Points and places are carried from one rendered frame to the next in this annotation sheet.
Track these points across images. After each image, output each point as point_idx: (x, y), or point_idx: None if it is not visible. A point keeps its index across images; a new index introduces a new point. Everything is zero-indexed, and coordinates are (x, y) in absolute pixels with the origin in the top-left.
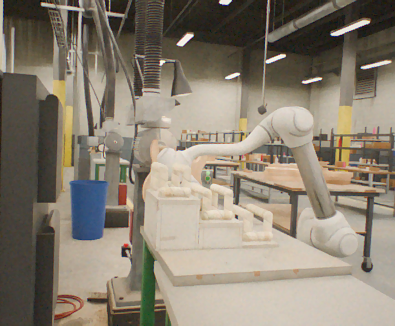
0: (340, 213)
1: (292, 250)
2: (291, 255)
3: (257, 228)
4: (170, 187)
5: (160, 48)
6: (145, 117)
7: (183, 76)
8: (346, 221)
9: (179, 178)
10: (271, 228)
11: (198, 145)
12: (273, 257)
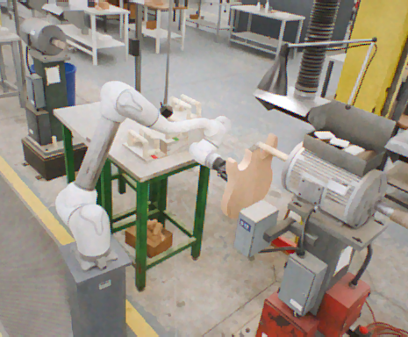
0: (70, 183)
1: (114, 143)
2: (115, 138)
3: (141, 168)
4: (177, 104)
5: (308, 27)
6: (273, 103)
7: (272, 65)
8: (64, 190)
9: (186, 114)
10: (131, 169)
11: (203, 118)
12: (124, 135)
